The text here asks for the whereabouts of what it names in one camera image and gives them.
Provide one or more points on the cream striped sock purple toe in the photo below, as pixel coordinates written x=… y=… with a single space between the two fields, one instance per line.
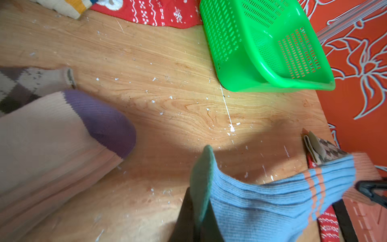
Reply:
x=53 y=149

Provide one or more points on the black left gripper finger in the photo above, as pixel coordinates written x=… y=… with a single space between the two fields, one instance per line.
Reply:
x=185 y=229

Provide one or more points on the blue striped sock orange cuff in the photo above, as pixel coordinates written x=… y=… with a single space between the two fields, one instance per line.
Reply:
x=275 y=212

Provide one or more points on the green plastic basket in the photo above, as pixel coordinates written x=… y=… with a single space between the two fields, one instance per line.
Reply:
x=265 y=46

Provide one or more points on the cream striped sock far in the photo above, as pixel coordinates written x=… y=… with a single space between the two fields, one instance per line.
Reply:
x=70 y=8

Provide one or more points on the brown argyle sock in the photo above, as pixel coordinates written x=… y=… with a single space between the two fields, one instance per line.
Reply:
x=320 y=150
x=23 y=85

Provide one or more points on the red christmas sock near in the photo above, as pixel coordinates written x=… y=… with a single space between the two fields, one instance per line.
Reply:
x=327 y=221

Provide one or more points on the red snowflake sock far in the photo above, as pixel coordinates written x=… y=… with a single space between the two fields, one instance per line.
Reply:
x=181 y=14

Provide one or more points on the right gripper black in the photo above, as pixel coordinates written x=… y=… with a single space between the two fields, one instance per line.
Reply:
x=375 y=190

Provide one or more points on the orange plastic tool case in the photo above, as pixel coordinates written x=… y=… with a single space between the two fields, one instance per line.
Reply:
x=368 y=219

